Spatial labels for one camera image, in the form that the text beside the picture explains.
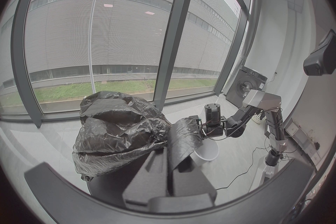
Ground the black plastic bag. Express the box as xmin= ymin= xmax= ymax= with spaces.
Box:
xmin=72 ymin=91 xmax=204 ymax=182

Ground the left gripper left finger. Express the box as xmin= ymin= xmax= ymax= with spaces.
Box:
xmin=122 ymin=149 xmax=169 ymax=205

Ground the window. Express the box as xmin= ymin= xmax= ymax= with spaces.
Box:
xmin=0 ymin=0 xmax=256 ymax=129

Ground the grey washing machine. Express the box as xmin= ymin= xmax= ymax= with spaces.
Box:
xmin=226 ymin=66 xmax=268 ymax=110

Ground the white trash bin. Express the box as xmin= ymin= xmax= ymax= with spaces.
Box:
xmin=190 ymin=138 xmax=219 ymax=169

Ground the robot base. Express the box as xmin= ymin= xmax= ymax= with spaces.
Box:
xmin=256 ymin=162 xmax=279 ymax=187

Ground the black cable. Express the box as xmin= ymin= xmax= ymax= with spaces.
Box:
xmin=215 ymin=146 xmax=273 ymax=190

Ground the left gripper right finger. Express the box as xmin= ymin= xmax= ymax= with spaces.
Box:
xmin=170 ymin=157 xmax=218 ymax=204

